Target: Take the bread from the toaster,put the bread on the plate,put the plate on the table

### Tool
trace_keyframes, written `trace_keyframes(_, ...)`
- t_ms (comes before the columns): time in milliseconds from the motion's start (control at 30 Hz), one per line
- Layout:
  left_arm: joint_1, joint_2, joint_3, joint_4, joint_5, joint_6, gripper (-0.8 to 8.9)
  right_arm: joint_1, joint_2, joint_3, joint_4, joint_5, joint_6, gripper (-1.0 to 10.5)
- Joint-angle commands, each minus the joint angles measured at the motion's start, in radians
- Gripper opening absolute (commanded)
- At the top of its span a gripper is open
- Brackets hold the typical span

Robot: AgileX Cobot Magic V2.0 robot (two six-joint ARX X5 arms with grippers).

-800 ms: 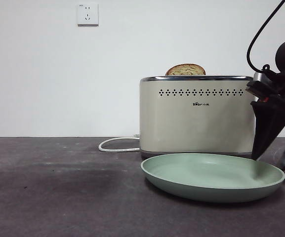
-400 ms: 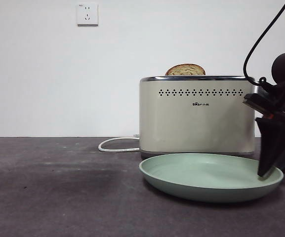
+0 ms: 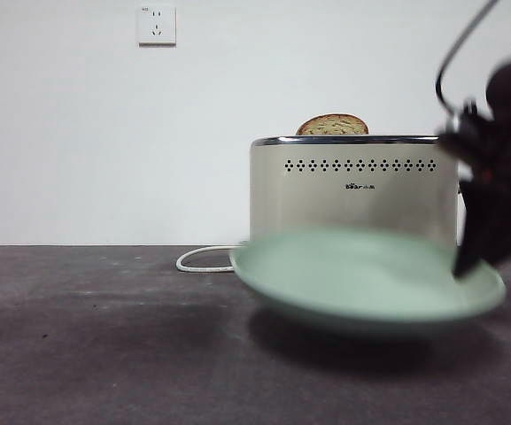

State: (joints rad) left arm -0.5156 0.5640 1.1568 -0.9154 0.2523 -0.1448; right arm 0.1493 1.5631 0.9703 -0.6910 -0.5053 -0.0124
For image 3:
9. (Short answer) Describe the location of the pale green plate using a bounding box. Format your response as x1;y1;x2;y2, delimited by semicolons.
228;227;507;341

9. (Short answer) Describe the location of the cream toaster with chrome top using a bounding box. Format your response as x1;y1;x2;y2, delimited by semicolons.
249;134;467;250

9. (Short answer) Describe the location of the toasted bread slice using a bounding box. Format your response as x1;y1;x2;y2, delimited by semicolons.
295;113;370;136

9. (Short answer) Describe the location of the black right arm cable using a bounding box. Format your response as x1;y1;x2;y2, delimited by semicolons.
434;0;502;117

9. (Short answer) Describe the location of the white toaster power cord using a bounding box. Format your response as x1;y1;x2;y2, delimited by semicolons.
175;244;250;274

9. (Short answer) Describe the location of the white wall socket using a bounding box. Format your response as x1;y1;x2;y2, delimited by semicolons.
137;4;178;47

